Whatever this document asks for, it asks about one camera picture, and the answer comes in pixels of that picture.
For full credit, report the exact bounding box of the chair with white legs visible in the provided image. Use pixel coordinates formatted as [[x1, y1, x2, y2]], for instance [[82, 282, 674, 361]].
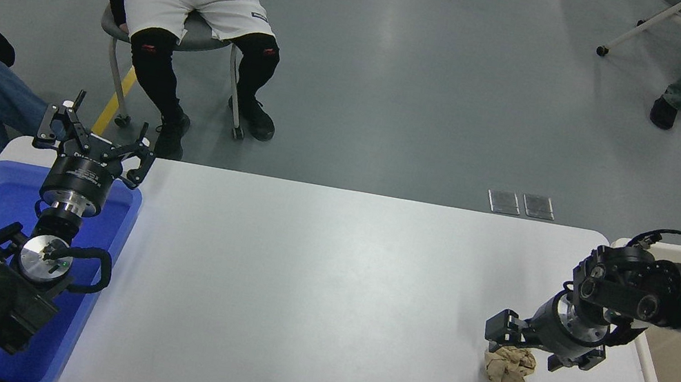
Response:
[[594, 0, 681, 71]]

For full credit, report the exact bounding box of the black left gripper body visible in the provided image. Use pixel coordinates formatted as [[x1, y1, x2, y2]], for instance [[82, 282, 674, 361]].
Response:
[[39, 141, 126, 210]]

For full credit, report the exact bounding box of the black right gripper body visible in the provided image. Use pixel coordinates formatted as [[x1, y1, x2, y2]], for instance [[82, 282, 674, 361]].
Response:
[[522, 292, 613, 371]]

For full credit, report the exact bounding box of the tan paper ball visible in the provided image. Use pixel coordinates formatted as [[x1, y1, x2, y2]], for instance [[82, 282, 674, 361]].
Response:
[[479, 341, 540, 382]]

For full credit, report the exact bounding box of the grey chair with metal legs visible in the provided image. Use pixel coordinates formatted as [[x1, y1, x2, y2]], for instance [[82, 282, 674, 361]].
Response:
[[83, 0, 266, 150]]

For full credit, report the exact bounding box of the square metal floor plate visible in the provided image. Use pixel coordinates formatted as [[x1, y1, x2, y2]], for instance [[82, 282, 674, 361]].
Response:
[[485, 188, 524, 218], [520, 192, 558, 222]]

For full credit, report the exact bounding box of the person on grey chair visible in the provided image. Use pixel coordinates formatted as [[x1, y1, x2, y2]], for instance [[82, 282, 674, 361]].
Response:
[[49, 0, 299, 177]]

